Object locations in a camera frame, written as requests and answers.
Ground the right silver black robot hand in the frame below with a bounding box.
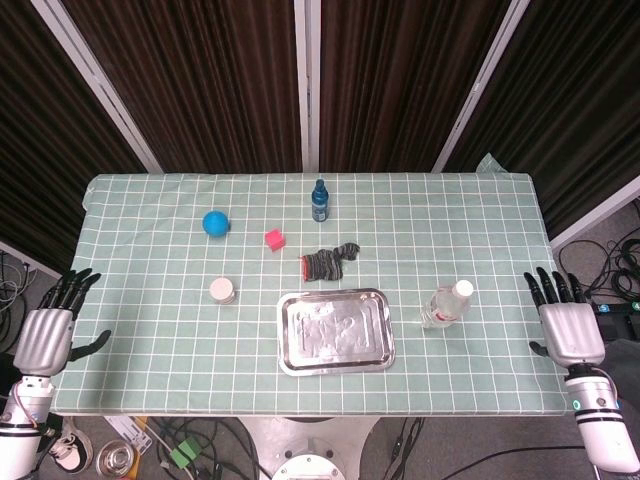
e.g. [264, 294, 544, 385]
[522, 266, 607, 366]

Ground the white sneaker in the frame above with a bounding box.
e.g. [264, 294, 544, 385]
[49, 432, 95, 472]

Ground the black cable bundle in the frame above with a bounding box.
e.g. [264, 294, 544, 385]
[557, 234, 640, 301]

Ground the green connector block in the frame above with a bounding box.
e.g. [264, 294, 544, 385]
[169, 436, 202, 469]

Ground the small white lidded jar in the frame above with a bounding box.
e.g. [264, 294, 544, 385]
[208, 277, 237, 305]

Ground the blue spray bottle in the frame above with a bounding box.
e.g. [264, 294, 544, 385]
[311, 178, 328, 223]

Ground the green checkered tablecloth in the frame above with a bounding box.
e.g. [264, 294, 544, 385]
[48, 153, 579, 417]

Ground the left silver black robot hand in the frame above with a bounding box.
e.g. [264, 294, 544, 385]
[13, 267, 113, 377]

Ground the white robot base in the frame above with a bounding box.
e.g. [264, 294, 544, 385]
[237, 416, 381, 480]

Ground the white partition frame post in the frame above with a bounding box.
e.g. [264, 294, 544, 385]
[30, 0, 165, 174]
[292, 0, 322, 174]
[430, 0, 531, 174]

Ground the grey striped sock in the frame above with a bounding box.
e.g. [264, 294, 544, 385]
[299, 241, 361, 283]

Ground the blue ball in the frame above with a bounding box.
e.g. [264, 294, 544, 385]
[202, 210, 231, 240]

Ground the transparent plastic water bottle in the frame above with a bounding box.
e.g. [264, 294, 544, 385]
[419, 279, 475, 330]

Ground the small metal bowl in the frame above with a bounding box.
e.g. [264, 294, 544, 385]
[95, 439, 139, 480]

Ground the stainless steel tray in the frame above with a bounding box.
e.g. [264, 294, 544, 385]
[276, 287, 397, 377]

